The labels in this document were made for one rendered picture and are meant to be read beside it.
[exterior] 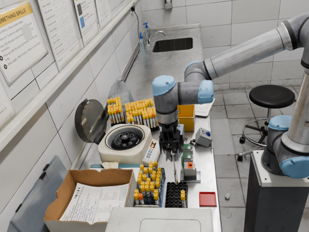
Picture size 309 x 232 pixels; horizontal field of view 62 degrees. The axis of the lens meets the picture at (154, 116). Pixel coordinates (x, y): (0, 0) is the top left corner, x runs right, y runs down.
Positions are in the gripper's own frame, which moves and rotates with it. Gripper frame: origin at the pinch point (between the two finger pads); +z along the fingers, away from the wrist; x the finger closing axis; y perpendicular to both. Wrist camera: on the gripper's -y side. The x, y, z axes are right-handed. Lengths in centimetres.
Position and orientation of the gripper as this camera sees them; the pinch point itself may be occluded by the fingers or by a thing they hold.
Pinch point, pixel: (173, 157)
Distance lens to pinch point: 104.2
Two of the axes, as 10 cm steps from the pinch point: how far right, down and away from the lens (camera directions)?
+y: -1.0, 5.6, -8.2
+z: 1.3, 8.3, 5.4
